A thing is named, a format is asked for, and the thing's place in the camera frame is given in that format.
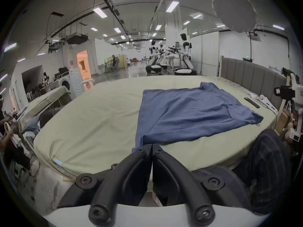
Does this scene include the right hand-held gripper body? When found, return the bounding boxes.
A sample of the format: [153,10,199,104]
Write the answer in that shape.
[274,73,303,142]

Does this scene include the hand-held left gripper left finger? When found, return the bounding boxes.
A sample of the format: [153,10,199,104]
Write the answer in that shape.
[58,144,152,227]

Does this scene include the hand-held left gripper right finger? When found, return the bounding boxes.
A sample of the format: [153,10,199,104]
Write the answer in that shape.
[153,144,251,227]

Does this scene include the dark blue shirt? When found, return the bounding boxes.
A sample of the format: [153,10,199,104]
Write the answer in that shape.
[132,82,264,154]

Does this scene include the white hand controller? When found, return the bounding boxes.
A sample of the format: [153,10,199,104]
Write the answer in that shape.
[257,95,277,113]

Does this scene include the black phone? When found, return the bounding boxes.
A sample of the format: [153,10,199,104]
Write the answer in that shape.
[244,98,260,109]

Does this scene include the grey padded headboard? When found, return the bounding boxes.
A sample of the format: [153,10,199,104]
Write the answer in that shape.
[220,56,291,108]

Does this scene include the bed with pale green sheet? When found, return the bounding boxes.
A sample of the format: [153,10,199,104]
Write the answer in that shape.
[33,75,278,180]

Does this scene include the person's legs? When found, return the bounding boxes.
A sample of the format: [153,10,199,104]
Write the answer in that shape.
[189,129,293,215]

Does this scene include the white round stool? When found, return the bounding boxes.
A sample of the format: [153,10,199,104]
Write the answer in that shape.
[82,79,95,92]

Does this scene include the white washing machine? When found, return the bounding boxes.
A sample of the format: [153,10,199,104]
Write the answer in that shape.
[58,68,84,99]

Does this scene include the table with beige sheet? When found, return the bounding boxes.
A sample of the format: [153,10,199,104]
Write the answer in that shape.
[19,86,71,125]

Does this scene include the white photo umbrella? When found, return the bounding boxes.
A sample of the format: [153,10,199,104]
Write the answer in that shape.
[212,0,257,32]

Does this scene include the white humanoid robot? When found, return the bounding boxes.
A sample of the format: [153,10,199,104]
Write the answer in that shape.
[174,33,197,76]
[157,44,171,71]
[145,40,163,75]

